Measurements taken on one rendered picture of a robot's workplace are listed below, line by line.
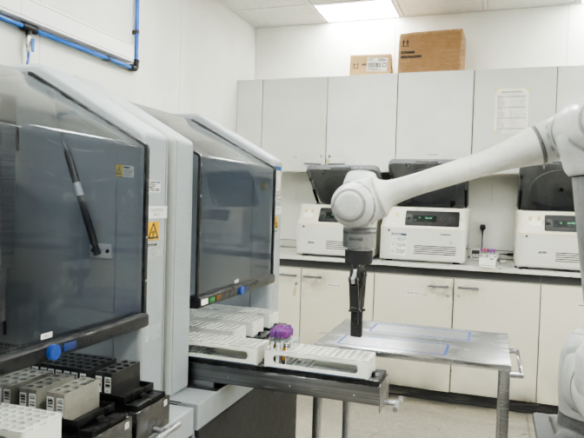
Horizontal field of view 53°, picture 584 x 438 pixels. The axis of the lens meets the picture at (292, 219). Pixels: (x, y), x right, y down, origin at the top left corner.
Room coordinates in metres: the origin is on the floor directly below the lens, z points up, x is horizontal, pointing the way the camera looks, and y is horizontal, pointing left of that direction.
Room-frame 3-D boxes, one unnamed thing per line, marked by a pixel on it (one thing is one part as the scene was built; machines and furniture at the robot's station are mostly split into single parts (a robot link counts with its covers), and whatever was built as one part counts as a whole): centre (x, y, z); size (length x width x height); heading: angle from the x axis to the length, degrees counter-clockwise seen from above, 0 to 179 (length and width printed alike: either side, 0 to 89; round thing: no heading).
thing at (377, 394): (1.65, 0.04, 0.78); 0.73 x 0.14 x 0.09; 71
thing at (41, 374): (1.24, 0.56, 0.85); 0.12 x 0.02 x 0.06; 161
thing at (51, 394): (1.21, 0.46, 0.85); 0.12 x 0.02 x 0.06; 161
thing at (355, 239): (1.57, -0.18, 1.18); 0.09 x 0.09 x 0.06
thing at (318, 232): (4.25, -0.39, 1.22); 0.62 x 0.56 x 0.64; 159
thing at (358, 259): (1.57, -0.18, 1.11); 0.08 x 0.07 x 0.09; 161
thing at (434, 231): (4.06, -0.95, 1.24); 0.62 x 0.56 x 0.69; 161
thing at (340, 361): (1.60, -0.09, 0.83); 0.30 x 0.10 x 0.06; 71
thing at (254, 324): (2.04, 0.24, 0.83); 0.30 x 0.10 x 0.06; 71
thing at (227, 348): (1.71, 0.21, 0.83); 0.30 x 0.10 x 0.06; 71
